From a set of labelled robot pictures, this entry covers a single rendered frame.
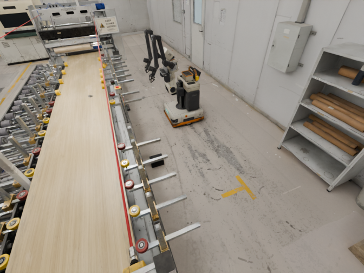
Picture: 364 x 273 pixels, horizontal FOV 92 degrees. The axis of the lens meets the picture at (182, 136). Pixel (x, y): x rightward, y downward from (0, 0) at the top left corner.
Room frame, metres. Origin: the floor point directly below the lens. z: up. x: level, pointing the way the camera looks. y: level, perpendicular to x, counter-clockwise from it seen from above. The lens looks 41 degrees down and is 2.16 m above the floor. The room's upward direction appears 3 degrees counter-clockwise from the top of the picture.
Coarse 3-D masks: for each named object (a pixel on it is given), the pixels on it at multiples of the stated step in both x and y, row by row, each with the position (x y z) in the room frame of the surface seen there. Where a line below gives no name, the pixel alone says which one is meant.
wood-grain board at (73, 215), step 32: (96, 64) 3.90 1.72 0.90; (64, 96) 2.52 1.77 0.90; (96, 96) 2.46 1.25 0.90; (64, 128) 1.70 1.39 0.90; (96, 128) 1.66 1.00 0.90; (64, 160) 1.18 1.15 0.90; (96, 160) 1.16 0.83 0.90; (32, 192) 0.84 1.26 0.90; (64, 192) 0.82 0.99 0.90; (96, 192) 0.81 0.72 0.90; (32, 224) 0.58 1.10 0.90; (64, 224) 0.56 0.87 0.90; (96, 224) 0.55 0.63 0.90; (32, 256) 0.38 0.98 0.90; (64, 256) 0.37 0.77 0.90; (96, 256) 0.36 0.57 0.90; (128, 256) 0.35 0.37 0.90
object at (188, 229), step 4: (192, 224) 0.54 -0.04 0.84; (196, 224) 0.54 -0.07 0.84; (184, 228) 0.52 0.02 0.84; (188, 228) 0.52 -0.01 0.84; (192, 228) 0.51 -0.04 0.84; (196, 228) 0.52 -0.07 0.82; (176, 232) 0.49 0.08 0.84; (180, 232) 0.49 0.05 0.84; (184, 232) 0.49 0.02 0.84; (168, 236) 0.47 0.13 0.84; (172, 236) 0.47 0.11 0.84; (176, 236) 0.47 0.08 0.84; (156, 240) 0.45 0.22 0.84; (168, 240) 0.45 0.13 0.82; (148, 244) 0.43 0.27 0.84; (152, 244) 0.42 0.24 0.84; (156, 244) 0.42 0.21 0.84; (148, 248) 0.40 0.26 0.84; (152, 248) 0.41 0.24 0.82
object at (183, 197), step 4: (180, 196) 0.77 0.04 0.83; (184, 196) 0.77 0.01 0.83; (168, 200) 0.74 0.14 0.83; (172, 200) 0.74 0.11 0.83; (176, 200) 0.74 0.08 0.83; (180, 200) 0.75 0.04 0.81; (160, 204) 0.71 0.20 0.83; (164, 204) 0.71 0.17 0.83; (168, 204) 0.71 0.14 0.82; (172, 204) 0.72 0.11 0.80; (160, 208) 0.69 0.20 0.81; (140, 212) 0.66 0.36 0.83; (144, 212) 0.65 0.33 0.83; (148, 212) 0.66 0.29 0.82; (140, 216) 0.63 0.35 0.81
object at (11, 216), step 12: (24, 84) 3.23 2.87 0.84; (48, 96) 3.16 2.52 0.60; (48, 108) 2.30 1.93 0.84; (0, 120) 2.05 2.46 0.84; (36, 144) 1.52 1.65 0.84; (36, 156) 1.38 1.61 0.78; (24, 204) 0.83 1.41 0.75; (12, 216) 0.68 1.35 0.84; (12, 240) 0.53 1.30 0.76; (0, 252) 0.43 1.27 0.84
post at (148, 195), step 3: (147, 192) 0.65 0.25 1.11; (150, 192) 0.66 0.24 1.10; (147, 195) 0.63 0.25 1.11; (150, 195) 0.64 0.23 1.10; (147, 198) 0.63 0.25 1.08; (150, 198) 0.63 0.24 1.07; (150, 201) 0.63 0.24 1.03; (150, 204) 0.63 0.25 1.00; (153, 204) 0.63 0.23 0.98; (150, 207) 0.62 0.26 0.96; (153, 207) 0.63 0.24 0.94; (153, 210) 0.63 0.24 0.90; (153, 213) 0.63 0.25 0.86; (156, 213) 0.63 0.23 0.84; (156, 219) 0.63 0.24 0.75
